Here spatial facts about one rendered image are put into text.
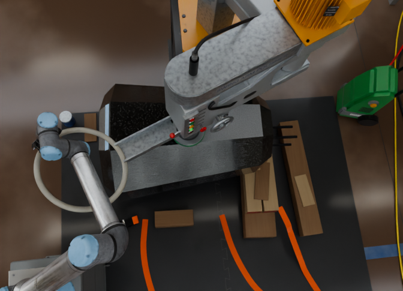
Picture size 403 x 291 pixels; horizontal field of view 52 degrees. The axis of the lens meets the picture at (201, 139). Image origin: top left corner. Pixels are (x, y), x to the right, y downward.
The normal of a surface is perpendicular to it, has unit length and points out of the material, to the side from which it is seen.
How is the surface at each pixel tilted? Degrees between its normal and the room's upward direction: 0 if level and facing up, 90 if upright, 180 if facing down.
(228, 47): 0
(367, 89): 73
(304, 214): 0
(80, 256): 37
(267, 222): 0
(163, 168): 45
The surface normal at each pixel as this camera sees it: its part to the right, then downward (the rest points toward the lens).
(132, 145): 0.08, -0.30
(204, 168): 0.12, 0.47
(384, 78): -0.50, -0.34
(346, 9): -0.86, 0.47
